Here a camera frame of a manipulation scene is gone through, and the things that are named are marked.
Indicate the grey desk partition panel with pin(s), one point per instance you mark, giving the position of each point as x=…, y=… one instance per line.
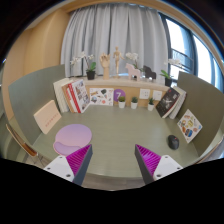
x=30, y=93

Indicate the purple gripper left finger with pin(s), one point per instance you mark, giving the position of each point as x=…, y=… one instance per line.
x=72, y=167

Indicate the white book behind black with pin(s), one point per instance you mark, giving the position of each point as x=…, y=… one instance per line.
x=179, y=102

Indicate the small potted plant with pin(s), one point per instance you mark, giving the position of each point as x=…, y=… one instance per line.
x=151, y=104
x=134, y=102
x=122, y=102

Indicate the black computer mouse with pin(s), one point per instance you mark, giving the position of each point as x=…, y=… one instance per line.
x=173, y=142

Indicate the small potted plant middle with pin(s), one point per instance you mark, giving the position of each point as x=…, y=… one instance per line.
x=134, y=102

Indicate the purple round number sign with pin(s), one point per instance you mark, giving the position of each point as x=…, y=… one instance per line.
x=118, y=93

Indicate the grey curtain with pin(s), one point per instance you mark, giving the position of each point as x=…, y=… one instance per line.
x=106, y=28

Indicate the white horse figurine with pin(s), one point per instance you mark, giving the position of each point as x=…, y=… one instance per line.
x=132, y=71

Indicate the colourful picture book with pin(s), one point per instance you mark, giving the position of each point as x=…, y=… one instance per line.
x=189, y=126

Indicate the white orchid pot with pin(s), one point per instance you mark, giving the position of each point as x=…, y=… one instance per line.
x=91, y=64
x=168, y=77

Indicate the purple round mouse pad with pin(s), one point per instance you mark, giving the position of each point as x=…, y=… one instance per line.
x=71, y=138

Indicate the small potted plant left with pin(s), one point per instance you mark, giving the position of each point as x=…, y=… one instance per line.
x=122, y=102

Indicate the white wall socket plate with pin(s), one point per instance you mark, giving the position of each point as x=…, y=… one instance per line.
x=144, y=94

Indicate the white sticker card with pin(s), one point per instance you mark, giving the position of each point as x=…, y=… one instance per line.
x=102, y=96

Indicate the black red book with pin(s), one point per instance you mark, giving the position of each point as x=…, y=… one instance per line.
x=167, y=103

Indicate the wooden hand model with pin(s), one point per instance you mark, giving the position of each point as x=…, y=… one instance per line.
x=105, y=63

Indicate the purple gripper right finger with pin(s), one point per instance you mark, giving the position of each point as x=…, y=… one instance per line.
x=153, y=166

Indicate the white book row left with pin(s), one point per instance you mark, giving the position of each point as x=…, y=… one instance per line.
x=60, y=94

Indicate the small potted plant right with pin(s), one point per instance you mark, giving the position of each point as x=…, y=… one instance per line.
x=151, y=104

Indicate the black horse figurine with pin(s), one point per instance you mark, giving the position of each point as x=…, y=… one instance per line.
x=149, y=73

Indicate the white orchid middle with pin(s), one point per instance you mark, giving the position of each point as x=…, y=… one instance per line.
x=134, y=58

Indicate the white orchid right pot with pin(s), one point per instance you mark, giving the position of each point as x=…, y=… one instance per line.
x=168, y=77

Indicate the red white magazine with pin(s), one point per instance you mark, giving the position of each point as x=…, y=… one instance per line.
x=79, y=95

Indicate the white orchid left pot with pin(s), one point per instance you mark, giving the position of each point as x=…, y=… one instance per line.
x=91, y=64

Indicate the beige book leaning left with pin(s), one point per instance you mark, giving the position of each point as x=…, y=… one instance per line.
x=47, y=116

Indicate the wooden mannequin figure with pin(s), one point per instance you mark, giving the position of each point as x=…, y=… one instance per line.
x=117, y=56

